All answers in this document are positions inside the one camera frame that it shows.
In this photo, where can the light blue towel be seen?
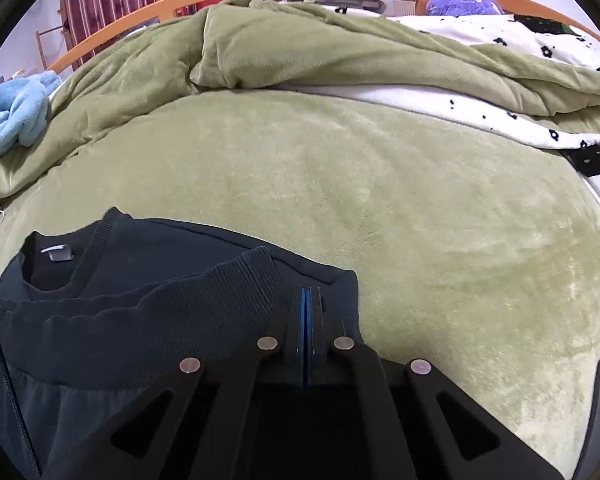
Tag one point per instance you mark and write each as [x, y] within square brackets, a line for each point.
[15, 110]

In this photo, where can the white floral quilt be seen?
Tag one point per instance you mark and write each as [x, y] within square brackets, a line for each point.
[480, 35]

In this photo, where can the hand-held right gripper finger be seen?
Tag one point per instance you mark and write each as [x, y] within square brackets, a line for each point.
[302, 320]
[310, 320]

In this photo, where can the wooden bed frame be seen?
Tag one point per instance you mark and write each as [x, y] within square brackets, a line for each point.
[145, 10]

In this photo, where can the dark navy sweatshirt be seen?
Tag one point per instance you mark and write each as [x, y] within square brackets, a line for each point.
[130, 280]

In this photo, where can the purple plush toy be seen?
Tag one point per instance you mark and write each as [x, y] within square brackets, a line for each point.
[462, 1]

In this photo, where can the green plush quilt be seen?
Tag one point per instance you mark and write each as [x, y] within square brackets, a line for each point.
[280, 45]

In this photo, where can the wooden rack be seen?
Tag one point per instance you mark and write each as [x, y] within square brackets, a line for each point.
[41, 45]

